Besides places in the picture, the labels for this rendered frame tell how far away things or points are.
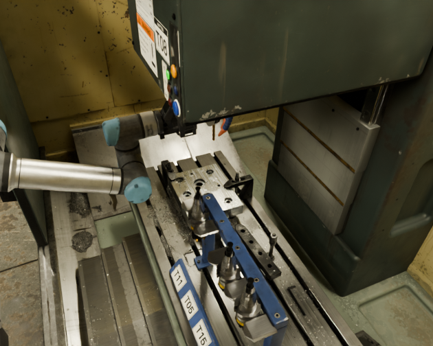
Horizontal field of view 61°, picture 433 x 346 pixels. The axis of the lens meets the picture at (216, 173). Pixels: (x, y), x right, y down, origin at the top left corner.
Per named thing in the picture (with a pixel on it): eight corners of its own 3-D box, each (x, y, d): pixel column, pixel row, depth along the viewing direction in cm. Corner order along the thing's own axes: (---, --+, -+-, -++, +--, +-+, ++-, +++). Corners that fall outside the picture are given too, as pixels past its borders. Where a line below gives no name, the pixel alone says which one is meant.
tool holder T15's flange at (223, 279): (244, 279, 97) (245, 273, 96) (224, 289, 95) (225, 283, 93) (231, 261, 101) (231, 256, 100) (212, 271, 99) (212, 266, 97)
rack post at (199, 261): (198, 270, 135) (196, 213, 116) (193, 259, 139) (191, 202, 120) (223, 261, 138) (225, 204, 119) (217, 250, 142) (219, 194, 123)
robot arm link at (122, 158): (123, 188, 112) (116, 159, 105) (117, 166, 120) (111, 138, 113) (148, 182, 114) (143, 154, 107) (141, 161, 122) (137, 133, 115)
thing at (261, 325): (249, 344, 83) (249, 343, 82) (238, 324, 87) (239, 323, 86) (276, 333, 85) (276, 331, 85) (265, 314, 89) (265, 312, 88)
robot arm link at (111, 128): (104, 140, 112) (99, 115, 107) (140, 132, 115) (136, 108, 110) (109, 154, 106) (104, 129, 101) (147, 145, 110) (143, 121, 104)
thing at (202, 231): (197, 239, 106) (197, 237, 106) (190, 226, 110) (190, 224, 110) (219, 233, 108) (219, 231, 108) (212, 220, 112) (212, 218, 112)
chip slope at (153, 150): (100, 245, 178) (88, 206, 162) (81, 165, 226) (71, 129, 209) (262, 198, 206) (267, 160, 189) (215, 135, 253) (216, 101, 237)
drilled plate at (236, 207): (190, 229, 145) (189, 220, 142) (168, 184, 165) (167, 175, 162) (242, 213, 152) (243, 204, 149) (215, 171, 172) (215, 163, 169)
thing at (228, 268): (240, 272, 96) (242, 255, 92) (225, 279, 94) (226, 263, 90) (231, 259, 99) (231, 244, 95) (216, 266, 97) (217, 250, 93)
